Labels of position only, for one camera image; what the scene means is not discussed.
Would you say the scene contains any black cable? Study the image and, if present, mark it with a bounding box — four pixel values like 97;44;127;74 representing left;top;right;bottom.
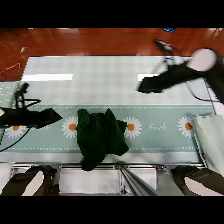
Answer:
185;80;222;104
0;127;32;153

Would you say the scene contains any silver frame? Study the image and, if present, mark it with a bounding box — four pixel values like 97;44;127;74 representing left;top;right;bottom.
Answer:
0;161;224;197

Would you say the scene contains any pale green garment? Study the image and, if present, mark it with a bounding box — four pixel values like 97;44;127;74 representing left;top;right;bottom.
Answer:
191;113;224;178

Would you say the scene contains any dark green T-shirt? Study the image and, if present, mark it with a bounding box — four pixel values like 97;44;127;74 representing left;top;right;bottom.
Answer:
76;107;130;172

